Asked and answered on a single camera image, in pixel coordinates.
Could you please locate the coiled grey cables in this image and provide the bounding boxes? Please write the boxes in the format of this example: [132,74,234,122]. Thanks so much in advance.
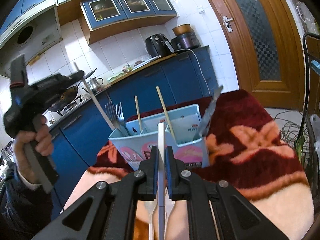
[273,109,308,151]

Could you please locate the blue glass wall cabinet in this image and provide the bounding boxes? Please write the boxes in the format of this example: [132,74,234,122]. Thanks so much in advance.
[79,0,177,45]

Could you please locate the steel teapot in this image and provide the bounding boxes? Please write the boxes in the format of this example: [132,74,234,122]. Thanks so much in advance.
[86,77,103,94]

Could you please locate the wooden door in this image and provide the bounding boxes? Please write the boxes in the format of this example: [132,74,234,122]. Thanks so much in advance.
[208,0,304,111]

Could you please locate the steel fork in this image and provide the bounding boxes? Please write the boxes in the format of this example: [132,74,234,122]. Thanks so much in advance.
[105,102,122,132]
[116,102,130,136]

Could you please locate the black air fryer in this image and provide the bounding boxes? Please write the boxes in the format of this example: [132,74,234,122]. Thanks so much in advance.
[145,34,175,57]

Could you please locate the silver door handle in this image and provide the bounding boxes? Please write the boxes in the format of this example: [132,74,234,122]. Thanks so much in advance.
[222,16,234,33]

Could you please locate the wooden cutting board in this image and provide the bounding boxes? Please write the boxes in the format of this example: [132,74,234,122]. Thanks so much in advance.
[103,53,177,89]

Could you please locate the person's left hand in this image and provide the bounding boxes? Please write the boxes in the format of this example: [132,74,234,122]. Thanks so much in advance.
[14,116,54,184]

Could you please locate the dark sleeve forearm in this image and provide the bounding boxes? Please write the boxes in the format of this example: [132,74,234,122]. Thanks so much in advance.
[1,165,53,239]

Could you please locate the grey range hood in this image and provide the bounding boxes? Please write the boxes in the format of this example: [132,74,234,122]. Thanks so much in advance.
[1,0,62,78]

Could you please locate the beige plastic spoon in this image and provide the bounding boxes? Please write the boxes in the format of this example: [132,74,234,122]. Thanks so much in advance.
[144,199,157,240]

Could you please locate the white power cable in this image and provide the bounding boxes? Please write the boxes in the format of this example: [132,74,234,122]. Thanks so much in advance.
[176,48,213,97]

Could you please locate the black metal rack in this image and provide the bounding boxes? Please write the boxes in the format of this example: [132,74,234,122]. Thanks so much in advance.
[294,32,320,181]

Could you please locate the blue base cabinets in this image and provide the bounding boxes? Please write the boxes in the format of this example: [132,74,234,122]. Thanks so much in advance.
[50,46,217,219]

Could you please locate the steel table knife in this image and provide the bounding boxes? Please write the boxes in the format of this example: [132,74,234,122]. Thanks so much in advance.
[194,86,223,139]

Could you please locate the brown pot on cooker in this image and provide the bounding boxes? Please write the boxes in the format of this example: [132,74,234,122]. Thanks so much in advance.
[172,24,193,36]

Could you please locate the black wok pan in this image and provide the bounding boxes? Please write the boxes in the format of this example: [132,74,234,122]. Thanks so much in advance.
[48,81,82,112]

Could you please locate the white plastic chopstick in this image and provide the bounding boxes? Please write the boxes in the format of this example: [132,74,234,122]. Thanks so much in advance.
[158,122,165,240]

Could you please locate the blue plastic utensil box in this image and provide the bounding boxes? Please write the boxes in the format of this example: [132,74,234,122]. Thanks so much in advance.
[109,104,209,171]

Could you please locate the beige plastic fork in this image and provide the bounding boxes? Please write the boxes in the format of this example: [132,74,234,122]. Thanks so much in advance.
[165,188,175,230]

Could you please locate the red floral plush blanket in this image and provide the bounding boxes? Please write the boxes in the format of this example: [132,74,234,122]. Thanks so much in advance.
[64,90,314,239]

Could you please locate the dark rice cooker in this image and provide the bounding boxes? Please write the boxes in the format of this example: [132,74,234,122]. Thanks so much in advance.
[171,32,201,50]

